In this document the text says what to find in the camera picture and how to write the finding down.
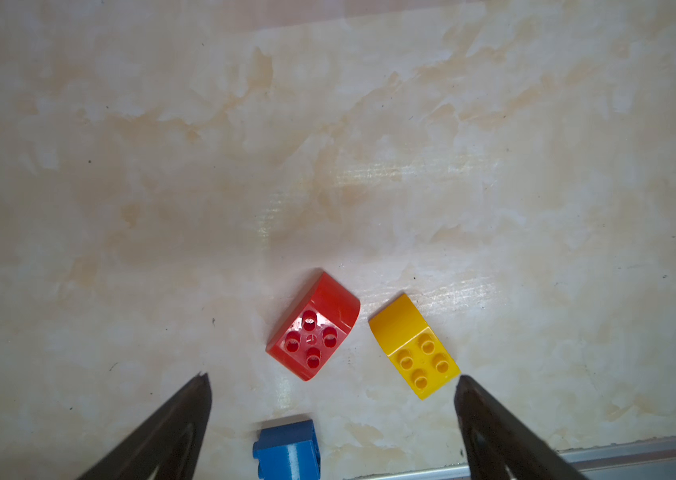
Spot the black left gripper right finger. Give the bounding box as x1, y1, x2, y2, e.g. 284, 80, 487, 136
454, 375, 584, 479

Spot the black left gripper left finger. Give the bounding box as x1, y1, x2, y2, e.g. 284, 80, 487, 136
81, 373, 212, 479

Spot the blue lego front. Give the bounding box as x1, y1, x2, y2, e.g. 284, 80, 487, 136
252, 420, 321, 480

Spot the yellow lego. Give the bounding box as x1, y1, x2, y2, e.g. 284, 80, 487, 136
369, 293, 461, 400

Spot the red lego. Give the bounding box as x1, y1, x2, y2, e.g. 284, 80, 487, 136
266, 270, 361, 381

